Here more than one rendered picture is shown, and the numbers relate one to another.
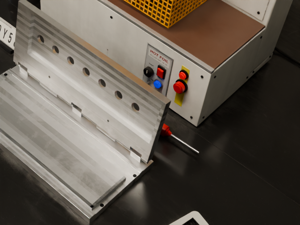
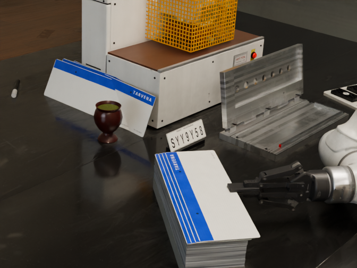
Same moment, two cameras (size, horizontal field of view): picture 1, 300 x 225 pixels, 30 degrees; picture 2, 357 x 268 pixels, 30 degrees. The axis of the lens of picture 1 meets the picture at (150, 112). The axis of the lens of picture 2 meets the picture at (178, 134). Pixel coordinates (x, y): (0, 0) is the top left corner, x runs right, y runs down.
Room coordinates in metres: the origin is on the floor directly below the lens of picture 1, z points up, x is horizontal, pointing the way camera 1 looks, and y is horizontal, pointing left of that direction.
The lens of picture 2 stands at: (0.91, 2.19, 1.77)
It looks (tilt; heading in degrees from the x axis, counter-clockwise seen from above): 25 degrees down; 276
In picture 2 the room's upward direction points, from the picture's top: 4 degrees clockwise
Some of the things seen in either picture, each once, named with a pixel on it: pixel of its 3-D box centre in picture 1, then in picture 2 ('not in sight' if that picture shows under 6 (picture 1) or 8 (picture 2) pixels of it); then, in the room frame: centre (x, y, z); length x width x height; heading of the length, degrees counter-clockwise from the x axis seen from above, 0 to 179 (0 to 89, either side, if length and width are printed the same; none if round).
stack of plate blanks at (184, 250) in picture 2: not in sight; (195, 210); (1.01, 0.86, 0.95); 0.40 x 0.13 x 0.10; 109
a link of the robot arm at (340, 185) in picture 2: not in sight; (334, 184); (0.69, 0.74, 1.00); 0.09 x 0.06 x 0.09; 109
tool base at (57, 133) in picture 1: (52, 132); (287, 123); (0.79, 0.21, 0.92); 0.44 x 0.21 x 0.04; 57
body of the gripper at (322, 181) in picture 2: not in sight; (306, 185); (0.76, 0.77, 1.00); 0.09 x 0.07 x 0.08; 19
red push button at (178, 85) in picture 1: (179, 87); not in sight; (0.92, -0.06, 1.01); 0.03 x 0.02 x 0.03; 57
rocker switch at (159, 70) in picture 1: (160, 72); not in sight; (0.95, -0.01, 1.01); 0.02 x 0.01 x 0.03; 57
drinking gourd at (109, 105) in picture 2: not in sight; (108, 122); (1.32, 0.44, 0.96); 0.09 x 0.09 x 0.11
